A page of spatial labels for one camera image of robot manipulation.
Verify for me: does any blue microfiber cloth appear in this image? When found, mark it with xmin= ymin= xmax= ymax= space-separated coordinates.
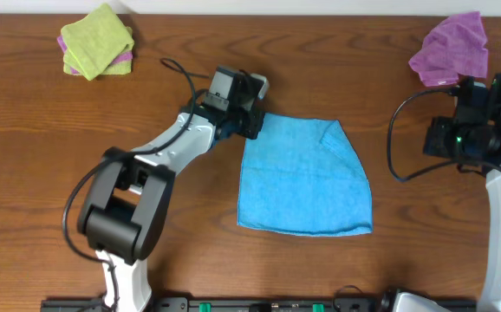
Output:
xmin=237 ymin=114 xmax=373 ymax=237

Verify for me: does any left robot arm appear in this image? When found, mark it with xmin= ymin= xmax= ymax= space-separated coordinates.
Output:
xmin=77 ymin=88 xmax=266 ymax=311

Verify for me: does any crumpled pink cloth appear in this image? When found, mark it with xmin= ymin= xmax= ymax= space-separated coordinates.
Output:
xmin=408 ymin=11 xmax=489 ymax=87

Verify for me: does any bottom green folded cloth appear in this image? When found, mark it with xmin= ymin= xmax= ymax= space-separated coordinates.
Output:
xmin=62 ymin=26 xmax=133 ymax=76

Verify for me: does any green folded cloth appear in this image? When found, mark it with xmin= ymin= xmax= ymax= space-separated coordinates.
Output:
xmin=62 ymin=26 xmax=133 ymax=76
xmin=60 ymin=3 xmax=135 ymax=81

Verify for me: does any folded pink cloth in stack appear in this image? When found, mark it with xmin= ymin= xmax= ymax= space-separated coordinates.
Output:
xmin=63 ymin=50 xmax=133 ymax=75

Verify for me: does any top green folded cloth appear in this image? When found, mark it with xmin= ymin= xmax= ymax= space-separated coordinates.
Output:
xmin=60 ymin=3 xmax=135 ymax=81

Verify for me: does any black right camera cable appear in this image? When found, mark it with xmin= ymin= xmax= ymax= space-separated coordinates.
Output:
xmin=386 ymin=86 xmax=501 ymax=196

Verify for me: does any black camera cable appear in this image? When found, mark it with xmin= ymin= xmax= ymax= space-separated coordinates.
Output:
xmin=386 ymin=86 xmax=501 ymax=196
xmin=61 ymin=57 xmax=217 ymax=312

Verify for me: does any black left camera cable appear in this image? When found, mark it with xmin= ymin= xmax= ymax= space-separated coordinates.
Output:
xmin=61 ymin=57 xmax=217 ymax=312

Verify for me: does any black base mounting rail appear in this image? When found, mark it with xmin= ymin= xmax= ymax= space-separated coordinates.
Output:
xmin=40 ymin=297 xmax=476 ymax=312

